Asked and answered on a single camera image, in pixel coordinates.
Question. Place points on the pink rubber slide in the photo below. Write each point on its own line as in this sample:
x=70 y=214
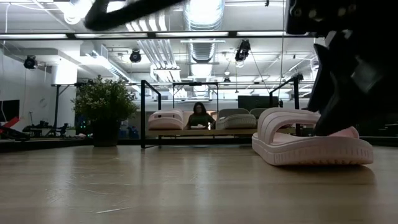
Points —
x=166 y=123
x=311 y=152

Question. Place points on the dark wall screen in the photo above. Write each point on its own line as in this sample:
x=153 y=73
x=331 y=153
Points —
x=256 y=102

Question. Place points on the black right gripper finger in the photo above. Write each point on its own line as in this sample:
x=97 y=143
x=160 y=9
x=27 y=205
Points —
x=319 y=81
x=342 y=102

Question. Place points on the potted plant with white flowers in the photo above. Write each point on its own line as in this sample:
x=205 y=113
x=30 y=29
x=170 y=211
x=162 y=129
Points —
x=104 y=102

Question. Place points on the wooden shelf, black metal frame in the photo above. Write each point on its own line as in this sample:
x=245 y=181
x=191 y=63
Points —
x=202 y=132

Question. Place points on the black ceiling spotlight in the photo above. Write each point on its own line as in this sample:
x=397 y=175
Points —
x=30 y=62
x=135 y=56
x=242 y=51

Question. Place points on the person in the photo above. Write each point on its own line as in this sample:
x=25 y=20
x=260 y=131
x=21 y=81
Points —
x=200 y=119

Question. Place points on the pale grey-blue rubber slide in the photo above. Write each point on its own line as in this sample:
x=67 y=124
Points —
x=259 y=112
x=236 y=123

